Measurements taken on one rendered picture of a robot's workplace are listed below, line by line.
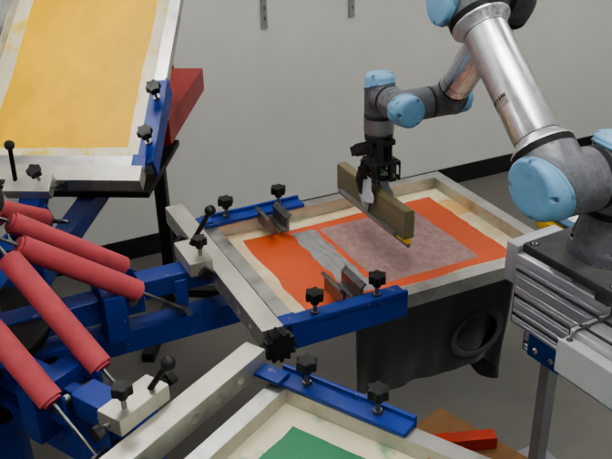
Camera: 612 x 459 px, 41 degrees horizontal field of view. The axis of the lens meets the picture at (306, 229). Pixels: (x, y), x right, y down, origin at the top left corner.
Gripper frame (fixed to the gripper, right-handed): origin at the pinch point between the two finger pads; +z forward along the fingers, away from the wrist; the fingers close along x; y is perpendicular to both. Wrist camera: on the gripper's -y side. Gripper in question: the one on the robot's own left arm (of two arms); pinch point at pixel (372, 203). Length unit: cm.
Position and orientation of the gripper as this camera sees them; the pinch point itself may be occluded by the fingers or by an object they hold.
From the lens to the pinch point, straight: 214.7
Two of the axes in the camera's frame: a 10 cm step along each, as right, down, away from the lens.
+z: 0.2, 8.9, 4.5
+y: 4.3, 4.0, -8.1
